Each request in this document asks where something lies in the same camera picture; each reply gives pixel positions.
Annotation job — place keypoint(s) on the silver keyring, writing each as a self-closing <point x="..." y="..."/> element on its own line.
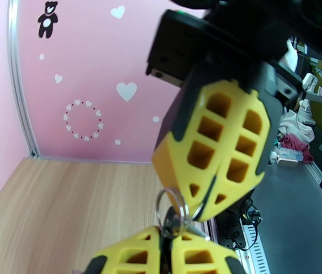
<point x="184" y="209"/>

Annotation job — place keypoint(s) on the silver metal key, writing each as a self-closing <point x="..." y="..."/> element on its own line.
<point x="196" y="229"/>

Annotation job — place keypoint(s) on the aluminium corner post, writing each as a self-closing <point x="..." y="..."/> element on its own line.
<point x="18" y="82"/>

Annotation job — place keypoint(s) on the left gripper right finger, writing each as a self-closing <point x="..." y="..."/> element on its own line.
<point x="223" y="257"/>

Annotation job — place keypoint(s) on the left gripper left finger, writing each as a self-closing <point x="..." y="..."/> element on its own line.
<point x="112" y="254"/>

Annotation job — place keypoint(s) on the white machine part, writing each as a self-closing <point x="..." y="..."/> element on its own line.
<point x="310" y="82"/>

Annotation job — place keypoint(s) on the dark-headed metal key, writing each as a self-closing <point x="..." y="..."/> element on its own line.
<point x="173" y="224"/>

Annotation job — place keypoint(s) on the white cloth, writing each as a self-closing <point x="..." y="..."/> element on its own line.
<point x="295" y="124"/>

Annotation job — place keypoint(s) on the white plastic container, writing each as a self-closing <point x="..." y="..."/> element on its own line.
<point x="287" y="159"/>

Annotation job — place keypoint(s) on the dark red cloth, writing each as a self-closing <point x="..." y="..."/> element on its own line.
<point x="292" y="142"/>

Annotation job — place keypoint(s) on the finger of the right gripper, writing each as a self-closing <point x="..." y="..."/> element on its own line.
<point x="260" y="144"/>
<point x="178" y="156"/>

